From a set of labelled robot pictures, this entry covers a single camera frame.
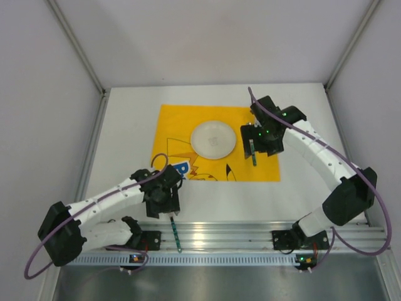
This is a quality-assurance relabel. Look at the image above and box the spoon with green handle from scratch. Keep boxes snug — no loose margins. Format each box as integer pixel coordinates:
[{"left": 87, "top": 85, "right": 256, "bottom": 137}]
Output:
[{"left": 249, "top": 139, "right": 257, "bottom": 167}]

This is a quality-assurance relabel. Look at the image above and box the fork with green handle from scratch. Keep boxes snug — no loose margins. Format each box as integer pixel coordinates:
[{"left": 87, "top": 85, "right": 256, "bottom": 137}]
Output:
[{"left": 169, "top": 214, "right": 182, "bottom": 253}]

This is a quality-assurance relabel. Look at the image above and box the cream round plate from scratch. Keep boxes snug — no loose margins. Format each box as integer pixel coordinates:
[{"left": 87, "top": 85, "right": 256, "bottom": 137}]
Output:
[{"left": 190, "top": 120, "right": 237, "bottom": 160}]

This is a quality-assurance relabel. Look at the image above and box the yellow cloth placemat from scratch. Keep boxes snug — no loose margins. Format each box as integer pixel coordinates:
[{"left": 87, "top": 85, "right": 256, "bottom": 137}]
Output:
[{"left": 151, "top": 105, "right": 281, "bottom": 182}]

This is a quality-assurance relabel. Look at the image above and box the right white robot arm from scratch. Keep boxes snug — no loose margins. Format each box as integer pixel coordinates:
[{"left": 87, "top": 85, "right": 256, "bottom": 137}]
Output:
[{"left": 240, "top": 96, "right": 377, "bottom": 241}]

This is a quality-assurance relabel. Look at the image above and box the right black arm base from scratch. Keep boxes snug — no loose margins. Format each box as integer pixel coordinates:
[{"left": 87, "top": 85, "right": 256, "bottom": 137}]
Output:
[{"left": 271, "top": 222, "right": 330, "bottom": 254}]

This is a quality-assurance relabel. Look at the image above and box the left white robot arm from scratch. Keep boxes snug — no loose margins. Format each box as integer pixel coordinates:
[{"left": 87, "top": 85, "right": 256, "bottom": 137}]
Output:
[{"left": 38, "top": 165, "right": 184, "bottom": 267}]

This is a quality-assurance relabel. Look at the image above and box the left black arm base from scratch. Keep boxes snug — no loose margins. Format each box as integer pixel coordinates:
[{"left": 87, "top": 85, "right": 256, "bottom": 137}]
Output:
[{"left": 112, "top": 231, "right": 161, "bottom": 251}]

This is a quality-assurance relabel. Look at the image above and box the aluminium rail frame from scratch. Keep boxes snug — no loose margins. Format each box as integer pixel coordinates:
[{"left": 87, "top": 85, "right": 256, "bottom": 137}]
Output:
[{"left": 83, "top": 222, "right": 386, "bottom": 253}]

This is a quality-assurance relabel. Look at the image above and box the perforated cable duct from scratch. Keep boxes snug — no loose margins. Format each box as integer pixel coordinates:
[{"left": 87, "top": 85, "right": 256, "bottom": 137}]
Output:
[{"left": 70, "top": 252, "right": 316, "bottom": 267}]

